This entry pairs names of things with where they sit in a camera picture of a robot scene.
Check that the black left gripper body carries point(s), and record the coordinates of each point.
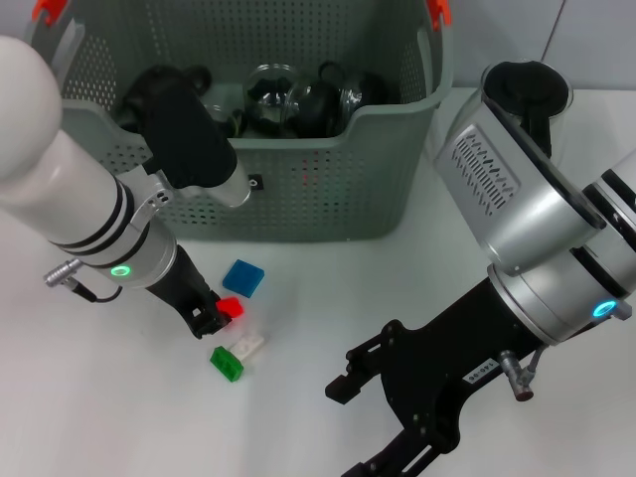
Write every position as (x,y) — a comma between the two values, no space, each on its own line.
(184,288)

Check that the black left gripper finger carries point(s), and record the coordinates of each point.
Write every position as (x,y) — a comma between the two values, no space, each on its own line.
(214,298)
(216,328)

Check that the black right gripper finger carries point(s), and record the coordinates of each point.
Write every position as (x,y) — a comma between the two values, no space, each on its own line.
(348,385)
(397,457)

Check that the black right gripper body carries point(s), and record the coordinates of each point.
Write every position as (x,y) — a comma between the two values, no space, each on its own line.
(447,363)

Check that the red sloped building brick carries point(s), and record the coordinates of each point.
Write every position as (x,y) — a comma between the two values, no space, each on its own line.
(232,307)

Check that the blue building brick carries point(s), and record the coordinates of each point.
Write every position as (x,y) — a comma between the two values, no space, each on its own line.
(243,278)

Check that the green building brick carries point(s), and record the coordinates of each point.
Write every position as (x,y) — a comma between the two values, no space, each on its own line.
(227,364)

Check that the grey-green perforated storage bin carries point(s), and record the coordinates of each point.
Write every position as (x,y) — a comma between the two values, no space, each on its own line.
(323,208)

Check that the white two-stud plate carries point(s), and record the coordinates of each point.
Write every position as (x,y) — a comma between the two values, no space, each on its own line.
(251,344)

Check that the black clay teapot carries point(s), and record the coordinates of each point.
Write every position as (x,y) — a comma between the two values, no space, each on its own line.
(149,77)

